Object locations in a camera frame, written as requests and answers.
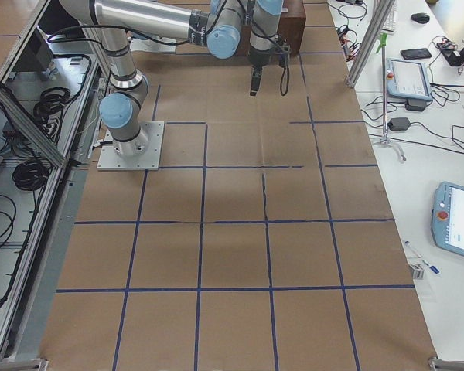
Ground black smartphone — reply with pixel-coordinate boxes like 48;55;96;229
400;48;432;60

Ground near teach pendant tablet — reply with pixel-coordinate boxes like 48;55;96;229
432;182;464;256

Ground black power adapter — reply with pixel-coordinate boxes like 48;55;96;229
387;117;411;131

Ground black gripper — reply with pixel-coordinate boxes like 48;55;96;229
248;49;274;96

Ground teach pendant tablet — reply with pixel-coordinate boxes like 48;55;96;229
432;182;464;256
385;58;432;102

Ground far teach pendant tablet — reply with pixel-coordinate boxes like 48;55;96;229
385;58;432;102

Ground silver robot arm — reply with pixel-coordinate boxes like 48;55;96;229
60;1;290;160

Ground dark wooden drawer box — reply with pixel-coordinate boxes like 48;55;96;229
235;0;306;57

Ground black computer mouse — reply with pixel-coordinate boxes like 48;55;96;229
411;12;430;24

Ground green handled grabber stick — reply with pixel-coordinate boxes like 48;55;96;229
377;32;407;163

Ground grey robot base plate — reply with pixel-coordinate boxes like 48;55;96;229
97;121;165;171

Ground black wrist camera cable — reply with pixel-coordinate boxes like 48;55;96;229
275;34;292;97

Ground coiled black cables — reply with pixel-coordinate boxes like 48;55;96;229
12;158;51;192

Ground small metal clip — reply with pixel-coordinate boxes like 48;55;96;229
408;263;425;281

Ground blue white pen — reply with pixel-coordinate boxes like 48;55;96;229
404;240;440;274

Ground aluminium frame post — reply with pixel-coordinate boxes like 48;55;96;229
345;0;397;88

